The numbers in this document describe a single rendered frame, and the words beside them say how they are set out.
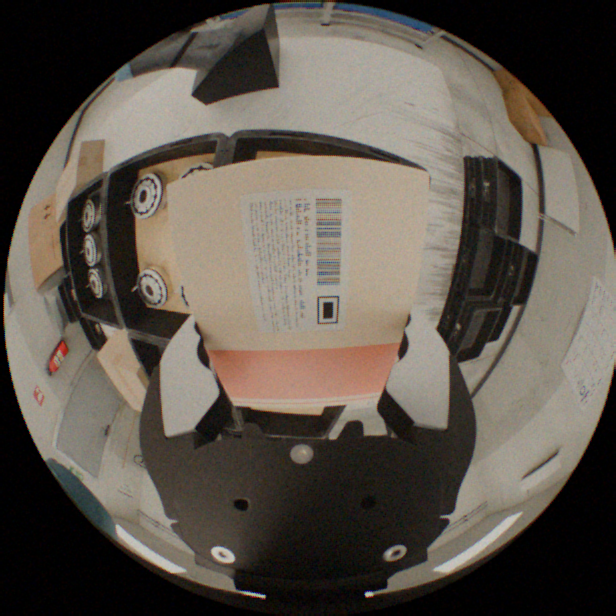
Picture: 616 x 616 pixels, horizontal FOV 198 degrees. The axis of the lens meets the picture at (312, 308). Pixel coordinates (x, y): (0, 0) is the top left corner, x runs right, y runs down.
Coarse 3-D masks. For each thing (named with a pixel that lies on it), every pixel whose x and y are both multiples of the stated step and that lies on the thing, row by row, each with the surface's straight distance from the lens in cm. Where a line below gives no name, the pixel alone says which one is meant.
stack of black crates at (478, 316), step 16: (448, 304) 130; (464, 304) 121; (480, 304) 125; (448, 320) 132; (464, 320) 121; (480, 320) 143; (496, 320) 139; (448, 336) 132; (464, 336) 121; (480, 336) 149; (464, 352) 148; (480, 352) 150
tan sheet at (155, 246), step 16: (176, 160) 47; (192, 160) 45; (208, 160) 43; (176, 176) 47; (144, 224) 53; (160, 224) 49; (144, 240) 53; (160, 240) 50; (144, 256) 55; (160, 256) 51; (176, 272) 50; (176, 288) 52; (176, 304) 54
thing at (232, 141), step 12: (240, 132) 31; (252, 132) 31; (264, 132) 30; (276, 132) 30; (288, 132) 30; (300, 132) 30; (312, 132) 30; (228, 144) 31; (336, 144) 29; (348, 144) 30; (360, 144) 30; (228, 156) 31; (384, 156) 31; (396, 156) 32; (420, 168) 34
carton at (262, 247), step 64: (192, 192) 10; (256, 192) 9; (320, 192) 8; (384, 192) 9; (192, 256) 10; (256, 256) 9; (320, 256) 9; (384, 256) 10; (256, 320) 11; (320, 320) 10; (384, 320) 11; (256, 384) 14; (320, 384) 14; (384, 384) 16
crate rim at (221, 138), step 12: (216, 132) 33; (168, 144) 37; (180, 144) 37; (192, 144) 34; (132, 156) 44; (144, 156) 41; (216, 156) 31; (120, 168) 46; (108, 180) 50; (108, 192) 49; (108, 240) 50; (108, 252) 50; (108, 264) 51; (120, 312) 55; (144, 336) 53; (156, 336) 50
